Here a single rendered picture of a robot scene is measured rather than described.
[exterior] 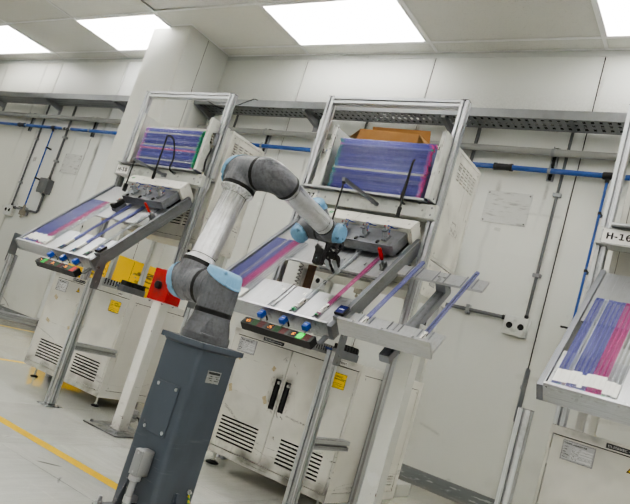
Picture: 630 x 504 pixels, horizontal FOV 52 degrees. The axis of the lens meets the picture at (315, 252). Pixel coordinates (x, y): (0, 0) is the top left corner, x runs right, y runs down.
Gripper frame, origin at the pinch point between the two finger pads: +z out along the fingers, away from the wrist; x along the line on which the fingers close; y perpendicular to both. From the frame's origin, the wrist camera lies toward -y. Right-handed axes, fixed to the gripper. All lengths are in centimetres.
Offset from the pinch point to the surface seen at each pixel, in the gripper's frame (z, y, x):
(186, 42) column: -7, 224, 295
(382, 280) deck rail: 2.2, 3.4, -21.0
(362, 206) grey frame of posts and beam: -0.6, 44.5, 11.7
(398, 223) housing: 0.5, 37.6, -10.9
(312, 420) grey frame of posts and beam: 14, -60, -24
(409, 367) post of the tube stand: 2, -34, -52
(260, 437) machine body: 49, -58, 17
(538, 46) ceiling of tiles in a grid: 21, 263, 3
